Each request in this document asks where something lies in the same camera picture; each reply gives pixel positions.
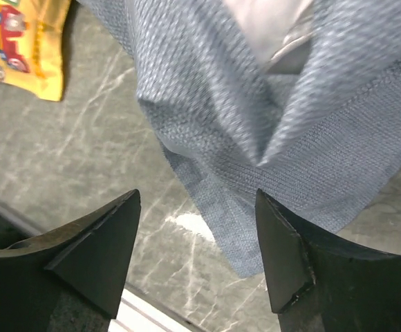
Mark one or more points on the white pillow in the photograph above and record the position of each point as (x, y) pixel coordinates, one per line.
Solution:
(279, 32)

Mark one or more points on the blue-grey pillowcase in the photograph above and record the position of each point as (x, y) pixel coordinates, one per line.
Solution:
(323, 142)

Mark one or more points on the aluminium rail frame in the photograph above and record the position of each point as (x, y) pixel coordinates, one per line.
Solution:
(145, 314)

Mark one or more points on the yellow cartoon car pillow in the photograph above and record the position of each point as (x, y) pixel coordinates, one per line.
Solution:
(31, 34)

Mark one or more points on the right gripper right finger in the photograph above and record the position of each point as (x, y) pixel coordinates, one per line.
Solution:
(318, 281)

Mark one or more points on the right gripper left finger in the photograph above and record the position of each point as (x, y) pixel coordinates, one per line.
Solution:
(65, 269)

